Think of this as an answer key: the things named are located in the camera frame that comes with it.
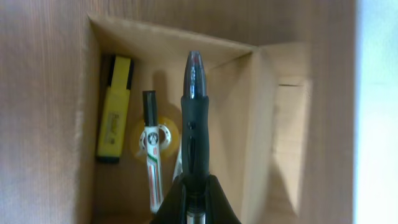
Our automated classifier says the yellow adhesive tape roll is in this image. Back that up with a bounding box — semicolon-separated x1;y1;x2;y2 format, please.
129;116;180;163

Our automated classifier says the black whiteboard marker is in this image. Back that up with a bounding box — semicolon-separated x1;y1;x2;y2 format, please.
142;90;164;213

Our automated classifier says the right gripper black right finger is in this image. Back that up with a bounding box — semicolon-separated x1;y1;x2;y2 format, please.
205;175;241;224

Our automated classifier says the blue whiteboard marker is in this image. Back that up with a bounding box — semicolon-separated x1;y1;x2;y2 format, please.
173;147;182;180

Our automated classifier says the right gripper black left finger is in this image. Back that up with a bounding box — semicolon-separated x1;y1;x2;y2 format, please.
149;175;187;224

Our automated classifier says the yellow highlighter with dark cap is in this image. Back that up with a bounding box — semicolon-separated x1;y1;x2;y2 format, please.
96;55;134;164

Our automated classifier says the black transparent ballpoint pen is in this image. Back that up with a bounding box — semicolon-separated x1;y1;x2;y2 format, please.
181;51;209;224

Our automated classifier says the brown cardboard box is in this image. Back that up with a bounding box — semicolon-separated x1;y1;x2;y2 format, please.
75;14;311;223

